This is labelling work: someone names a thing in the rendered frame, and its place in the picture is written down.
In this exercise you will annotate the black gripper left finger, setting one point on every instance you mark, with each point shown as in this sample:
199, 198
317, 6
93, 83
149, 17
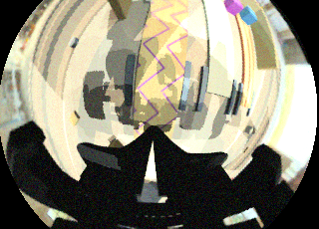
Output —
130, 160

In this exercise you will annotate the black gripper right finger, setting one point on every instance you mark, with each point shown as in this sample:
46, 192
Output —
171, 162

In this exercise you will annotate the small magenta cube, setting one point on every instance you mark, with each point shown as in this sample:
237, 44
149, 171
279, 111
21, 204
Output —
232, 12

